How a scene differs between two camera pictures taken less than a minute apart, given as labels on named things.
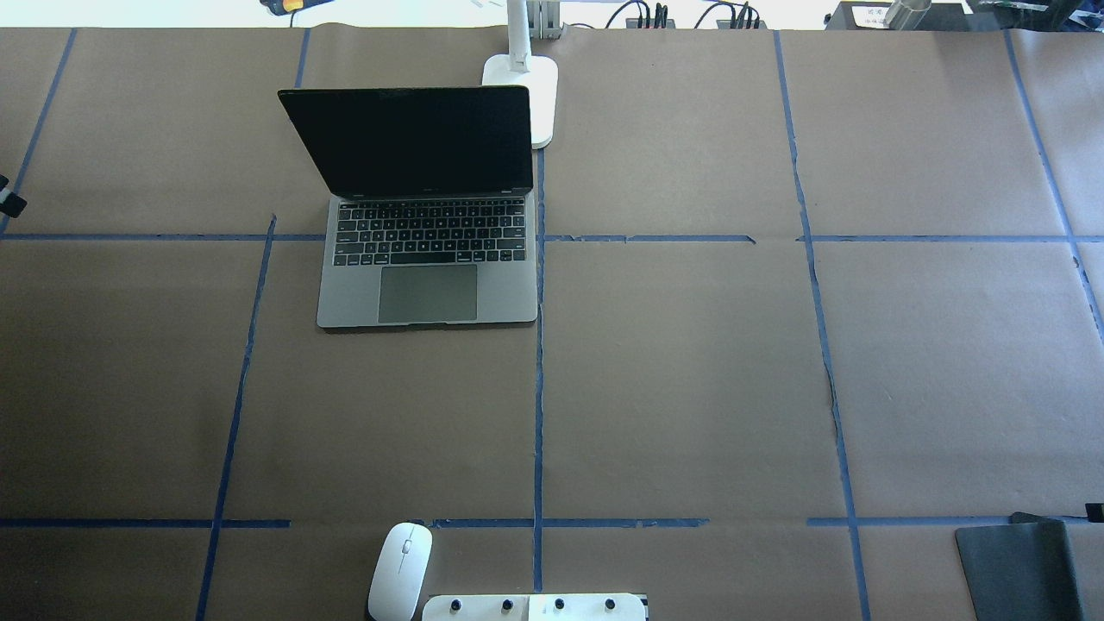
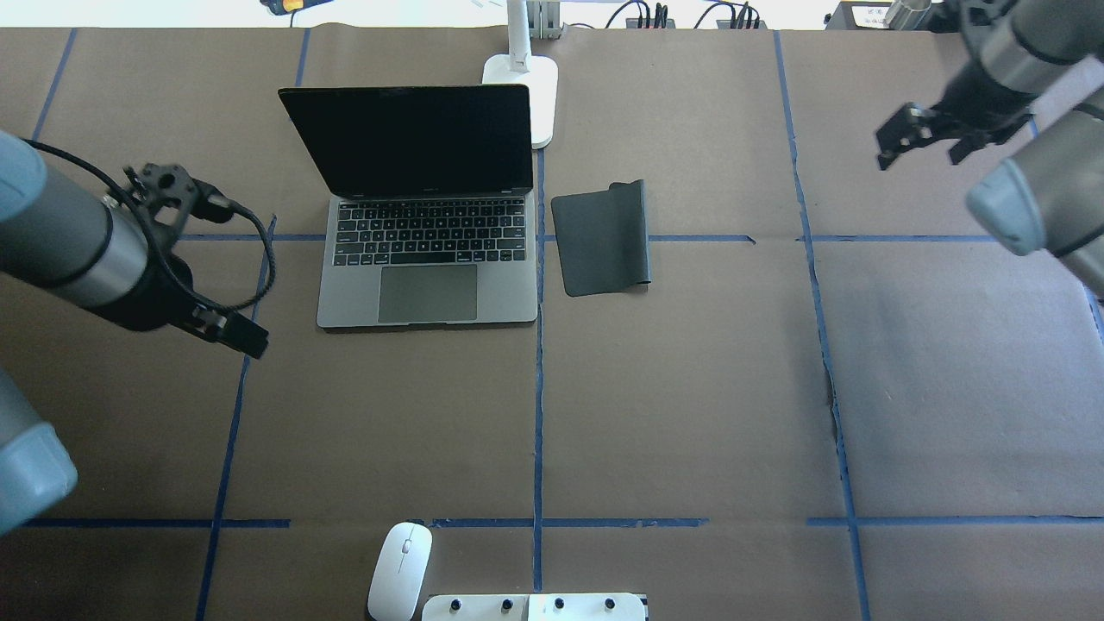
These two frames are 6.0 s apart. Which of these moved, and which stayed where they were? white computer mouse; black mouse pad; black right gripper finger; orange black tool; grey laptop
Moved: black mouse pad; black right gripper finger
Stayed: grey laptop; orange black tool; white computer mouse
